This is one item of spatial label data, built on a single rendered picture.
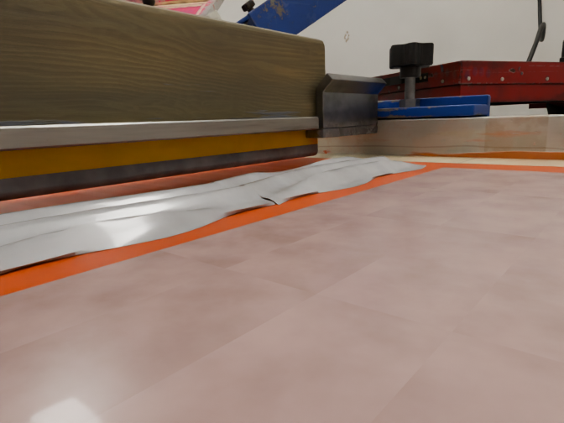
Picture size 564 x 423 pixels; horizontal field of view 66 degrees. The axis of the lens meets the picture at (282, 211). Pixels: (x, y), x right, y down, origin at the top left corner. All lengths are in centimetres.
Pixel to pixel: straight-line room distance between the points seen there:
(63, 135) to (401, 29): 224
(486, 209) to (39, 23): 21
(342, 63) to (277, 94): 221
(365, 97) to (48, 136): 29
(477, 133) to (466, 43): 187
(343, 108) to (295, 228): 25
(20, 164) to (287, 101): 20
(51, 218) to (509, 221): 16
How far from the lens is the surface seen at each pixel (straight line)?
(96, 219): 17
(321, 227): 16
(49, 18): 25
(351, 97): 41
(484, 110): 45
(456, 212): 19
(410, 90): 46
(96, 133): 23
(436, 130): 43
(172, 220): 17
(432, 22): 235
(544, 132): 41
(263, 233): 15
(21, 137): 22
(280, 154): 36
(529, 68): 120
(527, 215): 19
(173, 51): 28
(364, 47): 249
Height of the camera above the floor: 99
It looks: 12 degrees down
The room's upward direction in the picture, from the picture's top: 2 degrees counter-clockwise
